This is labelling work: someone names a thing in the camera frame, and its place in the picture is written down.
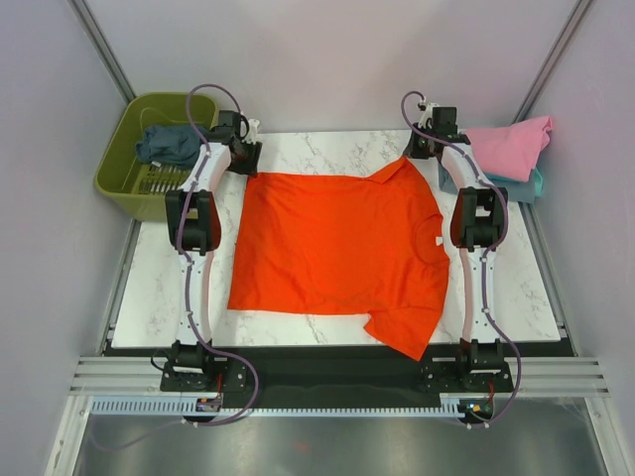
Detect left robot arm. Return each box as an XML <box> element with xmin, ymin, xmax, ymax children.
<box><xmin>163</xmin><ymin>110</ymin><xmax>262</xmax><ymax>390</ymax></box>

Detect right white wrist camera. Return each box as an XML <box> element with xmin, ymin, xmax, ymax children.
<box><xmin>418</xmin><ymin>101</ymin><xmax>439</xmax><ymax>128</ymax></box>

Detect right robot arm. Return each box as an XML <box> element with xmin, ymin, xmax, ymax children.
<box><xmin>405</xmin><ymin>99</ymin><xmax>508</xmax><ymax>391</ymax></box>

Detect teal folded t shirt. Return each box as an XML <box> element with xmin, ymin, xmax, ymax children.
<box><xmin>486</xmin><ymin>169</ymin><xmax>544</xmax><ymax>203</ymax></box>

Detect orange t shirt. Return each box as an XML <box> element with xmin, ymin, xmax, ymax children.
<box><xmin>228</xmin><ymin>158</ymin><xmax>450</xmax><ymax>360</ymax></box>

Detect dark blue crumpled t shirt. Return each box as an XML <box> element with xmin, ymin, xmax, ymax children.
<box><xmin>135</xmin><ymin>125</ymin><xmax>201</xmax><ymax>169</ymax></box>

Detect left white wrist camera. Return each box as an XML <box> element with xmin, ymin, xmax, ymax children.
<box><xmin>243</xmin><ymin>119</ymin><xmax>260</xmax><ymax>144</ymax></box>

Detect pink folded t shirt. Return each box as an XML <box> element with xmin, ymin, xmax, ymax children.
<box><xmin>465</xmin><ymin>116</ymin><xmax>553</xmax><ymax>182</ymax></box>

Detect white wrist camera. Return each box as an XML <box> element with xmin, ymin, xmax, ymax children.
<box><xmin>243</xmin><ymin>119</ymin><xmax>260</xmax><ymax>144</ymax></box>
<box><xmin>418</xmin><ymin>101</ymin><xmax>439</xmax><ymax>128</ymax></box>

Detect light blue cable duct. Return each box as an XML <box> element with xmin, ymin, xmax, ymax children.
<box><xmin>91</xmin><ymin>389</ymin><xmax>493</xmax><ymax>417</ymax></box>

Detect aluminium rail frame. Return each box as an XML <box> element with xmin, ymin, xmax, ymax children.
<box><xmin>46</xmin><ymin>343</ymin><xmax>632</xmax><ymax>475</ymax></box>

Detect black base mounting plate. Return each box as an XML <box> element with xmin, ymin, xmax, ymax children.
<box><xmin>160</xmin><ymin>344</ymin><xmax>514</xmax><ymax>407</ymax></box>

